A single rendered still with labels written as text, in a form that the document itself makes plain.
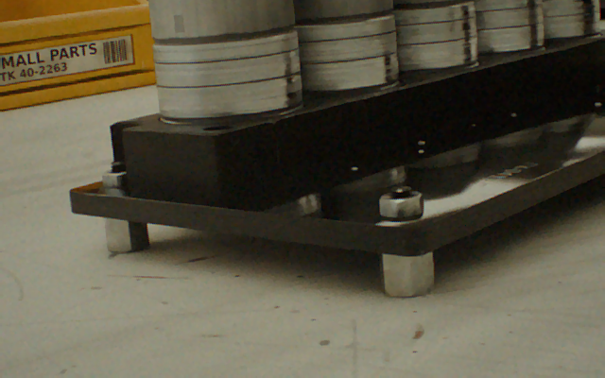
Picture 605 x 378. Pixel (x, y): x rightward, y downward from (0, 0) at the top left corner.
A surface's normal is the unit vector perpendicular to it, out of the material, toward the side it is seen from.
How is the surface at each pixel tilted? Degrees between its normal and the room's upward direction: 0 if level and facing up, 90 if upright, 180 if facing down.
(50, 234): 0
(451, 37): 90
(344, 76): 90
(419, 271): 90
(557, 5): 90
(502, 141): 0
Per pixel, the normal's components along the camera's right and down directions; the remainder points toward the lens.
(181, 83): -0.61, 0.21
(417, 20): -0.05, 0.20
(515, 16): 0.37, 0.15
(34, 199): -0.09, -0.98
